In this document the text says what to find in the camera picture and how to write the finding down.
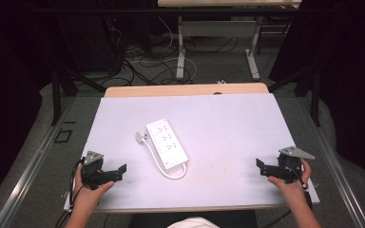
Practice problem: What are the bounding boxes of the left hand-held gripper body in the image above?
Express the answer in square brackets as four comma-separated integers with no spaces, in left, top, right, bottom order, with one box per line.
[81,150,109,191]

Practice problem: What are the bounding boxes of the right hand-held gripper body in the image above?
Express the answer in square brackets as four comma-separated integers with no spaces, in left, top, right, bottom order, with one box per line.
[277,145,317,185]

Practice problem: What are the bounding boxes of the white plug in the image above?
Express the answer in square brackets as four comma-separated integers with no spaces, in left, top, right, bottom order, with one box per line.
[135,131,149,144]

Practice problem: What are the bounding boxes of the white power strip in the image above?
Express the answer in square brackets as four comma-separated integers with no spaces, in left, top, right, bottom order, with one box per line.
[144,117,190,171]

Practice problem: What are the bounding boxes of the person's right hand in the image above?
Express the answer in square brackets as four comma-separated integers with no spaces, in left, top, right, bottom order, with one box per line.
[267,157,313,199]

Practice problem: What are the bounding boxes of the person's left hand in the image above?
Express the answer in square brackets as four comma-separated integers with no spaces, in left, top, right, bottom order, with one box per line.
[73,164,116,208]

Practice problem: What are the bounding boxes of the white table mat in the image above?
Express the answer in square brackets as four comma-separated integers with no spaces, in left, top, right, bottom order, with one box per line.
[63,92,321,213]

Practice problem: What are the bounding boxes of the person's dark trousers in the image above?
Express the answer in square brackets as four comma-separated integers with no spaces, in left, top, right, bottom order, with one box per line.
[128,209,259,228]

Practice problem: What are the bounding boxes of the black metal stand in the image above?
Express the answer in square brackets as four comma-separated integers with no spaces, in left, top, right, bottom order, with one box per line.
[50,66,108,127]
[266,66,323,128]

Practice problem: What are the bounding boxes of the person's white shirt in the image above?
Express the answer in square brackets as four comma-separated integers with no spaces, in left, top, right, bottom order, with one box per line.
[166,216,221,228]

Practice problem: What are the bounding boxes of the wooden table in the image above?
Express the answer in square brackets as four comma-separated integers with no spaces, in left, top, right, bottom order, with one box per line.
[63,82,321,215]

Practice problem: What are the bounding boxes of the black curtain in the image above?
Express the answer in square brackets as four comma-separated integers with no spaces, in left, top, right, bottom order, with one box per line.
[0,0,65,213]
[267,0,365,188]

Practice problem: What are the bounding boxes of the desk with white legs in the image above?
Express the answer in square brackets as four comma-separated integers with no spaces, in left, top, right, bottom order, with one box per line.
[157,0,303,82]

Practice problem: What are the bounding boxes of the right hand-held gripper black cable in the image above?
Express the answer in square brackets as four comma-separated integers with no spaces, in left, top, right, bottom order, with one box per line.
[260,161,314,228]

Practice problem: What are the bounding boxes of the hand-held gripper black cable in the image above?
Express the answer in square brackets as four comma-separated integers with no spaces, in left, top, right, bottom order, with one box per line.
[54,157,86,228]
[260,161,314,228]

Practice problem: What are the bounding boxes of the left hand-held gripper black cable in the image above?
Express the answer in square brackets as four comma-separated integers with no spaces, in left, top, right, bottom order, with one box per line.
[54,157,86,228]

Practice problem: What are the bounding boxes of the white power strip cable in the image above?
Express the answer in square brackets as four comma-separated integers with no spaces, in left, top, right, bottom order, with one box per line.
[142,138,188,181]

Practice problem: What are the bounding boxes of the black floor socket frame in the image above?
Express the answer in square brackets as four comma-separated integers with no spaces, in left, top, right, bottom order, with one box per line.
[53,128,74,144]

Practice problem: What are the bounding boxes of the aluminium floor rail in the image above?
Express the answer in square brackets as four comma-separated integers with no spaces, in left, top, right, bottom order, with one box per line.
[0,96,78,228]
[297,96,365,228]

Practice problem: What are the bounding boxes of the bundle of black floor cables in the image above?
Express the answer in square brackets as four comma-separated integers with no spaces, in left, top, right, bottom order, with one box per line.
[98,17,240,88]

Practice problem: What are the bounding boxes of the white floor cable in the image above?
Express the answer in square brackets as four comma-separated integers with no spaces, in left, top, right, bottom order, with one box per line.
[128,15,199,86]

